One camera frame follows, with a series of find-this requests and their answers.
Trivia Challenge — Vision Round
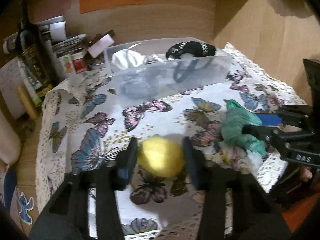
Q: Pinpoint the green knitted cloth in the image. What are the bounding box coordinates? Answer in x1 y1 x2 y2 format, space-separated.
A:
221 100 267 157

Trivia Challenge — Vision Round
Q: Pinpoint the yellow soft ball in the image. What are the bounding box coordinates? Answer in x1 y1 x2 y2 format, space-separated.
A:
138 137 185 178

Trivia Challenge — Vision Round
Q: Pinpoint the stack of papers and magazines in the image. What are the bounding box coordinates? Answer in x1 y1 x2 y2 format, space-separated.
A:
2 15 101 81

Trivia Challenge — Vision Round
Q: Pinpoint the dark wine bottle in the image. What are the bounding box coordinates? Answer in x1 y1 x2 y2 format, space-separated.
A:
16 0 59 98

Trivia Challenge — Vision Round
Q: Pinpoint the white handwritten note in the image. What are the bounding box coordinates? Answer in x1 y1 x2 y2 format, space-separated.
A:
1 58 25 119

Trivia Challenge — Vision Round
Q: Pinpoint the pink paper note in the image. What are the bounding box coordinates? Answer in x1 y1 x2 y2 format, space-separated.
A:
28 0 72 23

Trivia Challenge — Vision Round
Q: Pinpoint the cream cylinder candle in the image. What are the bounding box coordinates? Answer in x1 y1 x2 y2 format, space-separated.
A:
0 112 21 165

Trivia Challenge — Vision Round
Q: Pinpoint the red white small box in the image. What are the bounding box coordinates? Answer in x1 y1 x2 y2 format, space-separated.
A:
71 54 87 73

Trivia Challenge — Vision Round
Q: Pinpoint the butterfly print tablecloth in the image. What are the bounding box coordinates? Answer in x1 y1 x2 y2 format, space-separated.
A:
36 44 304 239

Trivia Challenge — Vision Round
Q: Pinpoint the black patterned sock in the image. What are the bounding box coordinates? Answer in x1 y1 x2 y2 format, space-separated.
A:
165 41 217 83

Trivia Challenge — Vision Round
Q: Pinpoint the clear plastic storage bin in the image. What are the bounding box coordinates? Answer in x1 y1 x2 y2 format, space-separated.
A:
104 37 232 108

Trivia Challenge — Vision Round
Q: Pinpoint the white folded card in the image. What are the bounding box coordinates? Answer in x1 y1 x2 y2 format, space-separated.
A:
87 34 114 59

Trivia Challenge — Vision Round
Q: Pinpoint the person's right hand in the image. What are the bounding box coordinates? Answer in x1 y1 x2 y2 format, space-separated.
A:
299 166 313 182

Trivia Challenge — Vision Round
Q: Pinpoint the white drawstring pouch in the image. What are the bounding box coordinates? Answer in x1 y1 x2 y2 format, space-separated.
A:
110 43 166 73

